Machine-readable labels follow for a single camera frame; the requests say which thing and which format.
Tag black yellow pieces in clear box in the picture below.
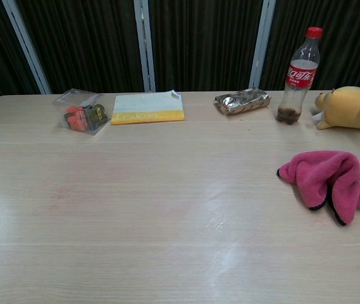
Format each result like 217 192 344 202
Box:
86 103 109 131

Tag pink cloth with black trim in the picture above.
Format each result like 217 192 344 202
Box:
276 151 360 227

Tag silver red snack packet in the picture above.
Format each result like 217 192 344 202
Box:
213 88 272 117

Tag orange pieces in clear box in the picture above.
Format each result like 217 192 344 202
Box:
65 106 89 132

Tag cola bottle with red cap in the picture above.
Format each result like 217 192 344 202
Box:
276 27 323 125

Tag yellow plush toy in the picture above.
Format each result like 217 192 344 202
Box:
312 85 360 136

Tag clear plastic box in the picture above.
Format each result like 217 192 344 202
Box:
52 89 110 136

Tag grey partition post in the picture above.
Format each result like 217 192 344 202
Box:
248 0 277 90
1 0 53 95
133 0 157 93

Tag white yellow Lexicon box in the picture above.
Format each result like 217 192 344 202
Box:
111 89 186 126

